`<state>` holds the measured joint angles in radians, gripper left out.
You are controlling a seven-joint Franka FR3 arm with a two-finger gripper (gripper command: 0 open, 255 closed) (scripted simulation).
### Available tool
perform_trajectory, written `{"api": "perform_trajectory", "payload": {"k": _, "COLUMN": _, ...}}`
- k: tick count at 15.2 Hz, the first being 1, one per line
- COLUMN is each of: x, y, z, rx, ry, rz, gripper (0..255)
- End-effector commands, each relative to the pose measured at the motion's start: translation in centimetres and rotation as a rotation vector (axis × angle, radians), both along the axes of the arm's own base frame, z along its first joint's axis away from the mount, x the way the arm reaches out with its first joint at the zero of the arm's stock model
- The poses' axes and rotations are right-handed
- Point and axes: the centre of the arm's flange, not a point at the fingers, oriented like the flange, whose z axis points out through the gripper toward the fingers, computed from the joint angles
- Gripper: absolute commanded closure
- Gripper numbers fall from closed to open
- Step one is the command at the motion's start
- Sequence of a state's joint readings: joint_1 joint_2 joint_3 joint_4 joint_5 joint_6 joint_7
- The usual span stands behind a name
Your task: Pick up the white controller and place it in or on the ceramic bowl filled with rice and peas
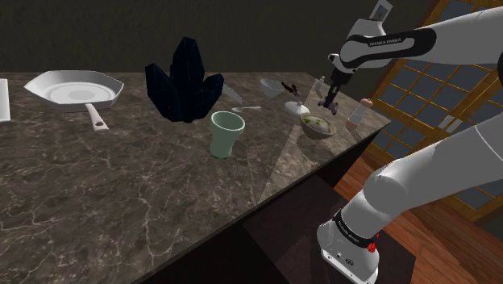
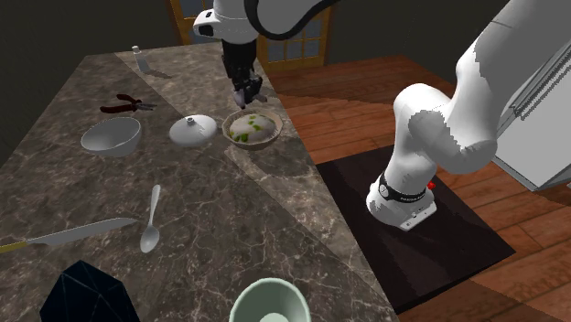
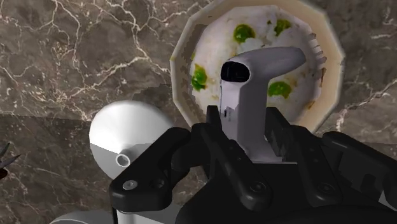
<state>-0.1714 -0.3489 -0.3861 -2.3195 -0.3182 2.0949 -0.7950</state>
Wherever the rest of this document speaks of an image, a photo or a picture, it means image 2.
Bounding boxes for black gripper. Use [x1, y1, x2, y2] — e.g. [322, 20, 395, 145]
[221, 39, 269, 111]

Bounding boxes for wicker bowl with green-white plate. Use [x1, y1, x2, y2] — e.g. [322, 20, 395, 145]
[221, 109, 285, 151]

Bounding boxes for white domed lid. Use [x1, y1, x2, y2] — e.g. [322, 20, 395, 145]
[168, 114, 219, 148]

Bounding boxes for grey spatula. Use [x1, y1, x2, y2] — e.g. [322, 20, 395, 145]
[131, 45, 173, 80]

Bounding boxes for grey bowl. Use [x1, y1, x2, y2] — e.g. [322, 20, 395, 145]
[80, 116, 143, 158]

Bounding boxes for silver spoon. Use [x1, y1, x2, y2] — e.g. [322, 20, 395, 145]
[139, 184, 162, 254]

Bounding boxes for pale green cup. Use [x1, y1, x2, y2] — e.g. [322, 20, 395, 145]
[228, 277, 312, 322]

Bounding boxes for dark robot stand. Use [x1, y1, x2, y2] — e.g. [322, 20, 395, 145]
[315, 145, 517, 315]

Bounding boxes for black faceted object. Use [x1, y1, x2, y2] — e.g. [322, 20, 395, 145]
[38, 260, 142, 322]

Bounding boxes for white refrigerator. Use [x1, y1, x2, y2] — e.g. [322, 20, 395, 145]
[491, 38, 571, 192]

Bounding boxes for red-handled pliers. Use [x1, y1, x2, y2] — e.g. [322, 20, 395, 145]
[99, 93, 158, 115]

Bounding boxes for long knife with yellow handle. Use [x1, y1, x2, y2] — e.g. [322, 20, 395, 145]
[0, 217, 139, 255]

